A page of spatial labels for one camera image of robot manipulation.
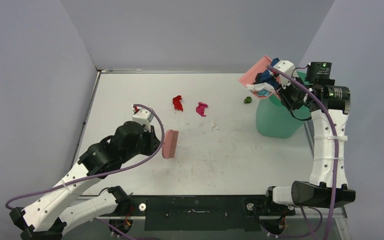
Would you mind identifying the pink hand broom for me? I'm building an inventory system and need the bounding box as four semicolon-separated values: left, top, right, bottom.
161;129;179;159

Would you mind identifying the pink dustpan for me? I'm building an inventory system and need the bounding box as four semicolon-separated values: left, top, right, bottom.
238;56;280;99

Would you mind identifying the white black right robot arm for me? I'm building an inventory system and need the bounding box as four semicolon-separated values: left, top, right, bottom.
262;60;356;215

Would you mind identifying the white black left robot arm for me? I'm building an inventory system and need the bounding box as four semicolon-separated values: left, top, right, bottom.
9;121;165;240

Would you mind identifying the light blue paper scrap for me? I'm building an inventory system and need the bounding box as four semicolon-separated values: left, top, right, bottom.
256;89;273;98

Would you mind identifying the green plastic waste bin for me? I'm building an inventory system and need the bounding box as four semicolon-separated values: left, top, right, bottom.
255;71;314;139

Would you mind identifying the long dark blue paper scrap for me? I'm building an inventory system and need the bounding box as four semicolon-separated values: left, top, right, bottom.
253;56;280;89

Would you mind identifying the white paper scrap left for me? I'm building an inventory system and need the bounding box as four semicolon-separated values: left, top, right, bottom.
245;82;275;94

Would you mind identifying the green paper scrap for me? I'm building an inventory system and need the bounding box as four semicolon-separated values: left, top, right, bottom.
243;96;252;104

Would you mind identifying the red paper scrap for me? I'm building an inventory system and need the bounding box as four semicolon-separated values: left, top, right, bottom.
172;95;184;112

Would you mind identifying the magenta paper scrap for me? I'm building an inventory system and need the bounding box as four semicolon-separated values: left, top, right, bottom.
195;102;208;117

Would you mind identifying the small white paper scrap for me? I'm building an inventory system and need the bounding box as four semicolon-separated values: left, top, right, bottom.
211;122;220;130

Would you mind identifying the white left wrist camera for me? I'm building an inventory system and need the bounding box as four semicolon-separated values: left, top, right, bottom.
132;109;154;132

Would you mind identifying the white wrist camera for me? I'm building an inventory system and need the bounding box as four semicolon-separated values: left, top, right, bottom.
132;109;154;132
273;60;296;89

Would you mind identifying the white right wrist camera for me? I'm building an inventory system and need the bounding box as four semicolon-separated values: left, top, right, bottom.
273;60;296;89

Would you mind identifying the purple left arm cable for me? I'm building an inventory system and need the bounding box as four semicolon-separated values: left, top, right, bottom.
5;103;166;211

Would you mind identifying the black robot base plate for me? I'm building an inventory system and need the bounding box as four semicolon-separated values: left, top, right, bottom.
106;194;296;232

